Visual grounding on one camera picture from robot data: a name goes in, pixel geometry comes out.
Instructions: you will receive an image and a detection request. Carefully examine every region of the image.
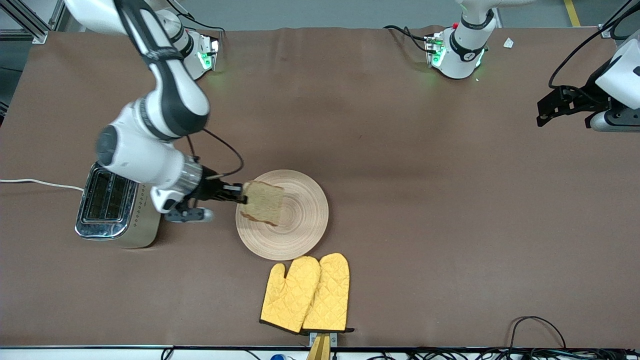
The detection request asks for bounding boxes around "cream and chrome toaster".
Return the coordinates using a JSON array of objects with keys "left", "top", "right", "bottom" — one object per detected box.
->
[{"left": 75, "top": 161, "right": 166, "bottom": 249}]

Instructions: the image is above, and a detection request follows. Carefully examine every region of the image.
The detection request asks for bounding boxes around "black cable bundle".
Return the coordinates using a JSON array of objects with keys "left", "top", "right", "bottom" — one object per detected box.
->
[{"left": 330, "top": 348, "right": 640, "bottom": 360}]

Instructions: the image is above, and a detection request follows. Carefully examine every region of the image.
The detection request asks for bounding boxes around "aluminium profile frame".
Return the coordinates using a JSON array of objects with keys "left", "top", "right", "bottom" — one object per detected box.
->
[{"left": 0, "top": 0, "right": 67, "bottom": 45}]

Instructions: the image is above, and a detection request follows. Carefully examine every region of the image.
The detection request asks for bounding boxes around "brown toast slice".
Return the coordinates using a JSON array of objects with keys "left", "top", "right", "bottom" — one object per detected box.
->
[{"left": 239, "top": 180, "right": 285, "bottom": 228}]

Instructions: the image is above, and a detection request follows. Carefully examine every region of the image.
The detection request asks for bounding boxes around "black cable loop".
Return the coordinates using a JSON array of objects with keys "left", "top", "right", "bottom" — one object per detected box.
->
[{"left": 508, "top": 315, "right": 567, "bottom": 350}]

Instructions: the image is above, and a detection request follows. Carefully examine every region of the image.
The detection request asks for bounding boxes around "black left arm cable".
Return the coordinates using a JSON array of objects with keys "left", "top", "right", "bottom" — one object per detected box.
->
[{"left": 548, "top": 0, "right": 640, "bottom": 90}]

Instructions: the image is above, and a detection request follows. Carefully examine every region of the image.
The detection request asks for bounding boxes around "black left base cable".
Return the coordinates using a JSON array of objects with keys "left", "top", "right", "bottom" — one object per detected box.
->
[{"left": 383, "top": 24, "right": 432, "bottom": 53}]

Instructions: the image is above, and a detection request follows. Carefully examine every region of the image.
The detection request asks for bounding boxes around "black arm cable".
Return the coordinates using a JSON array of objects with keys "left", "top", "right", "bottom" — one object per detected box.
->
[
  {"left": 548, "top": 0, "right": 640, "bottom": 90},
  {"left": 186, "top": 128, "right": 245, "bottom": 181}
]

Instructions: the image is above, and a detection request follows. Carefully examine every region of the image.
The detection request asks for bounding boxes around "yellow quilted oven mitt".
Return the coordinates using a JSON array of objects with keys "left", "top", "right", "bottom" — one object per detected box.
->
[
  {"left": 259, "top": 256, "right": 321, "bottom": 335},
  {"left": 301, "top": 252, "right": 355, "bottom": 333}
]

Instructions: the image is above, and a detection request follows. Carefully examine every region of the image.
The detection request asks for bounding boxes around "wooden stick with metal bracket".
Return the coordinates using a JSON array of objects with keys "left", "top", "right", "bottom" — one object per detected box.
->
[{"left": 306, "top": 331, "right": 339, "bottom": 360}]

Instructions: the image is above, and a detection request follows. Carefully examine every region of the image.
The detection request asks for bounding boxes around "white toaster power cable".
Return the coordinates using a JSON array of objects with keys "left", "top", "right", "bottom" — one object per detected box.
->
[{"left": 0, "top": 178, "right": 85, "bottom": 192}]

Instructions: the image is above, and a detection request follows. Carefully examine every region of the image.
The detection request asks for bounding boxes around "round wooden plate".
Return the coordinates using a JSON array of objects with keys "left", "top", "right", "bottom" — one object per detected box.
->
[{"left": 235, "top": 169, "right": 330, "bottom": 261}]

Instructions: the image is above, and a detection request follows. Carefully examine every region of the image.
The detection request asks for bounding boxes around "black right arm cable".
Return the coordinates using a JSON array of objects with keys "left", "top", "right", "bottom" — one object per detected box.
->
[{"left": 186, "top": 128, "right": 245, "bottom": 181}]

